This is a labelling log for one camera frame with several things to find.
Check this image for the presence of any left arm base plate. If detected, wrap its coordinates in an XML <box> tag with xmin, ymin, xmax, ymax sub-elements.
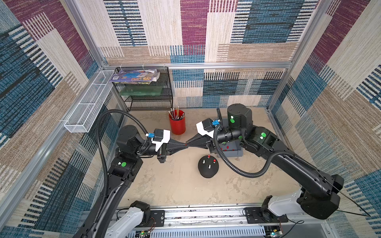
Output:
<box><xmin>131</xmin><ymin>210</ymin><xmax>165</xmax><ymax>228</ymax></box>

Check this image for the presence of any white wire mesh basket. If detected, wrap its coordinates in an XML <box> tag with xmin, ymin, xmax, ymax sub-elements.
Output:
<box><xmin>64</xmin><ymin>70</ymin><xmax>114</xmax><ymax>133</ymax></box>

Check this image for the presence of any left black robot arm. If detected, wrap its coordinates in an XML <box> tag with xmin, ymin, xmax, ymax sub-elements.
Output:
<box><xmin>74</xmin><ymin>125</ymin><xmax>188</xmax><ymax>238</ymax></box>

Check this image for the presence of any colourful book on shelf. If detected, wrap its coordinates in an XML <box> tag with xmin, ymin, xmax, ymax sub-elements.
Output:
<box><xmin>109</xmin><ymin>69</ymin><xmax>160</xmax><ymax>85</ymax></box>

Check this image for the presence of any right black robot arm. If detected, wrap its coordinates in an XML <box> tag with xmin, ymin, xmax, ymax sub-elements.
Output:
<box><xmin>186</xmin><ymin>104</ymin><xmax>344</xmax><ymax>220</ymax></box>

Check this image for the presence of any black dome screw fixture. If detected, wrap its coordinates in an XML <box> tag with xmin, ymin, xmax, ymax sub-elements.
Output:
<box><xmin>197</xmin><ymin>155</ymin><xmax>219</xmax><ymax>179</ymax></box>

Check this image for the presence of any red pen cup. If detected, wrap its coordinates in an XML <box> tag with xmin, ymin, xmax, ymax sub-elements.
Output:
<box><xmin>169</xmin><ymin>108</ymin><xmax>186</xmax><ymax>135</ymax></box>

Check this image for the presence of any grey plastic parts bin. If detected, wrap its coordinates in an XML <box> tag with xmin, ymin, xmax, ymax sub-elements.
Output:
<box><xmin>220</xmin><ymin>141</ymin><xmax>243</xmax><ymax>158</ymax></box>

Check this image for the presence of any black corrugated cable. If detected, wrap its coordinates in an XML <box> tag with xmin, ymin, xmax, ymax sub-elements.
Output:
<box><xmin>92</xmin><ymin>108</ymin><xmax>149</xmax><ymax>224</ymax></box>
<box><xmin>213</xmin><ymin>108</ymin><xmax>316</xmax><ymax>179</ymax></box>

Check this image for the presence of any right black corrugated cable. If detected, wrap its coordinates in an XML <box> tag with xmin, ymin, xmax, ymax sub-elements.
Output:
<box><xmin>213</xmin><ymin>108</ymin><xmax>316</xmax><ymax>179</ymax></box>

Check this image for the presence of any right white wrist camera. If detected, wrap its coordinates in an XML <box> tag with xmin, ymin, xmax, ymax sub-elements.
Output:
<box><xmin>196</xmin><ymin>119</ymin><xmax>220</xmax><ymax>138</ymax></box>

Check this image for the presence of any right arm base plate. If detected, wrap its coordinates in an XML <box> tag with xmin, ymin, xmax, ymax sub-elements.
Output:
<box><xmin>243</xmin><ymin>207</ymin><xmax>289</xmax><ymax>224</ymax></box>

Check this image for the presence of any black wire shelf rack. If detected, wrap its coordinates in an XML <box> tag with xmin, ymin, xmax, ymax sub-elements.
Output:
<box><xmin>112</xmin><ymin>66</ymin><xmax>174</xmax><ymax>111</ymax></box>

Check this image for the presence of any left black corrugated cable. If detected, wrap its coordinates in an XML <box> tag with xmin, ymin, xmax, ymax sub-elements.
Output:
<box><xmin>92</xmin><ymin>108</ymin><xmax>149</xmax><ymax>224</ymax></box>

